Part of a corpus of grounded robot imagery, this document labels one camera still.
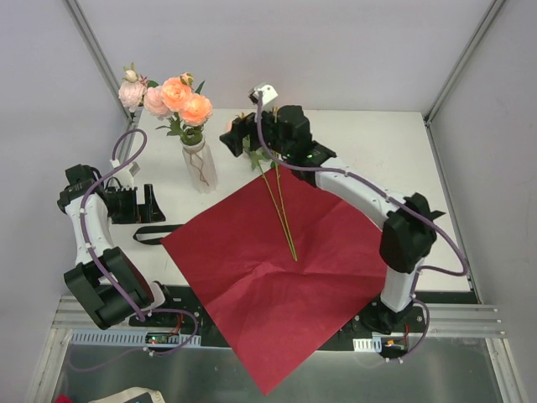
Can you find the orange rose stem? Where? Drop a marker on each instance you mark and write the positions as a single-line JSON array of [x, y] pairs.
[[187, 110]]

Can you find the aluminium frame post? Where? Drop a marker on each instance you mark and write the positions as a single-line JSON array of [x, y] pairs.
[[484, 25], [90, 39]]

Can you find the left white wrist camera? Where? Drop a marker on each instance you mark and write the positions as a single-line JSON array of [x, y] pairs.
[[125, 177]]

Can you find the left aluminium frame post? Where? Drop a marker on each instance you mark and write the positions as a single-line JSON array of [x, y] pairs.
[[90, 39]]

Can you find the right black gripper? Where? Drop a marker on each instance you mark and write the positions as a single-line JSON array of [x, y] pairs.
[[249, 129]]

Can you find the left white cable duct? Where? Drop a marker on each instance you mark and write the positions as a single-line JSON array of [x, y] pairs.
[[133, 339]]

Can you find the white ribbed ceramic vase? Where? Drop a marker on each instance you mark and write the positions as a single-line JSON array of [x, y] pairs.
[[201, 166]]

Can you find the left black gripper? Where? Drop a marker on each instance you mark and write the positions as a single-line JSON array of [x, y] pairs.
[[140, 206]]

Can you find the black ribbon with gold print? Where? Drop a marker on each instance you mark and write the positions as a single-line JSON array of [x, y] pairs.
[[248, 222]]

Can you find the brown red wrapping paper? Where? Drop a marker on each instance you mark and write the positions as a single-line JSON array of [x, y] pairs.
[[275, 302]]

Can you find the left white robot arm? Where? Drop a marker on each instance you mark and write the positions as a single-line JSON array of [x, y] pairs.
[[104, 280]]

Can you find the right white cable duct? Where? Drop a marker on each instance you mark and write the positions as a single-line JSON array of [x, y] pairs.
[[369, 344]]

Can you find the red object at bottom edge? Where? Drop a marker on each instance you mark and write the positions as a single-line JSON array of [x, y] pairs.
[[63, 399]]

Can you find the light pink rose stem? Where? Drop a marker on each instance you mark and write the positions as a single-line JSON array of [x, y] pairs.
[[138, 91]]

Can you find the right aluminium frame post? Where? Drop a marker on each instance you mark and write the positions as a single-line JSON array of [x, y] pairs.
[[484, 25]]

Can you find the white cable duct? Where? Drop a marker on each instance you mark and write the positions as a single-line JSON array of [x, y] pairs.
[[369, 344], [133, 339]]

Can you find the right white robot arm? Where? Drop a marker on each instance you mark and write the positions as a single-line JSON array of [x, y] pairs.
[[405, 222]]

